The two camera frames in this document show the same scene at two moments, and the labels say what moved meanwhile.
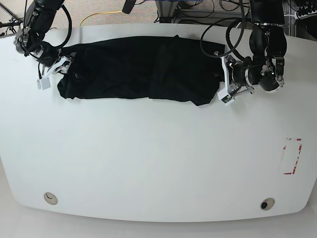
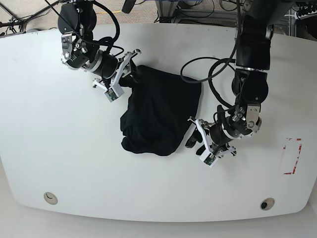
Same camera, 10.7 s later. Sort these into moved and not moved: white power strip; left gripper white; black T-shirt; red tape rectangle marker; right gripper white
Moved: right gripper white; black T-shirt; left gripper white
Not moved: white power strip; red tape rectangle marker
